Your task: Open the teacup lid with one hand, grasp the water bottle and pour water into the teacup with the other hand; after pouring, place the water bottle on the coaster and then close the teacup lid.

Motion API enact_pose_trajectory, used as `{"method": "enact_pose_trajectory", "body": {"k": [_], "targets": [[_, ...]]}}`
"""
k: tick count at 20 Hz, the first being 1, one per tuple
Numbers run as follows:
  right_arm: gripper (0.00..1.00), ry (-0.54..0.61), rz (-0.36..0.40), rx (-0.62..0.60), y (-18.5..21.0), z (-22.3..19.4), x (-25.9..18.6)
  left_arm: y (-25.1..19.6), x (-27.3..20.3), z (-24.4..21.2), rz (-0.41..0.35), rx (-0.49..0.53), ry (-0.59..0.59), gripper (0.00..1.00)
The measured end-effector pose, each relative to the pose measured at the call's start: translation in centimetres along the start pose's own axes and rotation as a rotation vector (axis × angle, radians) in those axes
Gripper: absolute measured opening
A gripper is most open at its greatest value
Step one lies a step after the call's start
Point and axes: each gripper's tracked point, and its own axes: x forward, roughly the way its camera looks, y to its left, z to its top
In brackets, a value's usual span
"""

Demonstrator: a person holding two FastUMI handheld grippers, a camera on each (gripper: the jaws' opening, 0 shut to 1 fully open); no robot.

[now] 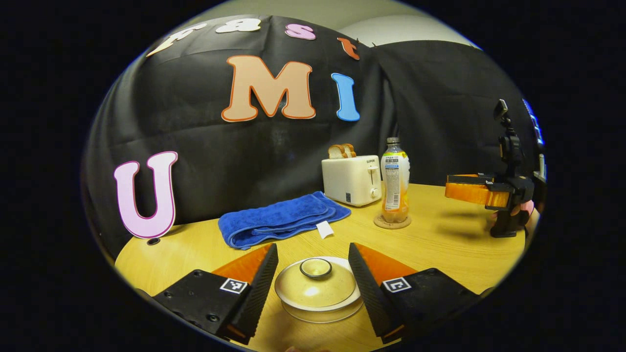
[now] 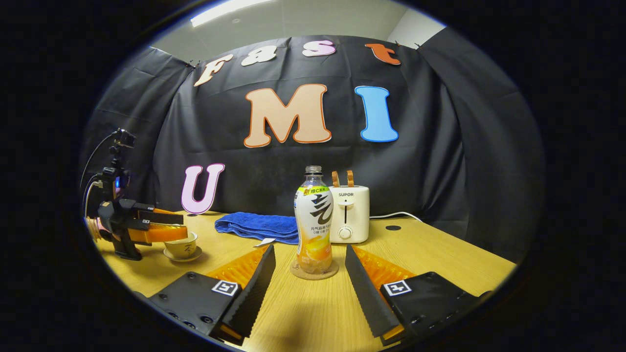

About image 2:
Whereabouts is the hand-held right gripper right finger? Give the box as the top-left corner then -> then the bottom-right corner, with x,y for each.
345,244 -> 490,347

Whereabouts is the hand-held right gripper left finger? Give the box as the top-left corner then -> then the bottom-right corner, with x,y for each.
147,243 -> 277,346

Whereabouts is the pale yellow ceramic teacup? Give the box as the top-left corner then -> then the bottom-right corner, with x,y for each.
164,231 -> 199,259

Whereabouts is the round cork coaster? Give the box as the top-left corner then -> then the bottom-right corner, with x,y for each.
290,258 -> 339,281

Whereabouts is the clear water bottle white label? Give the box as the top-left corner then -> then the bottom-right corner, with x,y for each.
294,165 -> 335,275

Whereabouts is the blue folded towel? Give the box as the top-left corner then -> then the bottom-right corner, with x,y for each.
214,211 -> 300,245

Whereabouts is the white toaster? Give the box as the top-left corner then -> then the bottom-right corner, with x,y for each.
329,185 -> 370,244

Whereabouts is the black backdrop cloth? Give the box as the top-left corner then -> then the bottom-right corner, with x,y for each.
81,29 -> 546,264

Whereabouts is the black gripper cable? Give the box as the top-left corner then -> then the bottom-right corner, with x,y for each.
80,132 -> 118,216

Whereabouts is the white power cable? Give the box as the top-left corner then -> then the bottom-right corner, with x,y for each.
369,211 -> 424,223

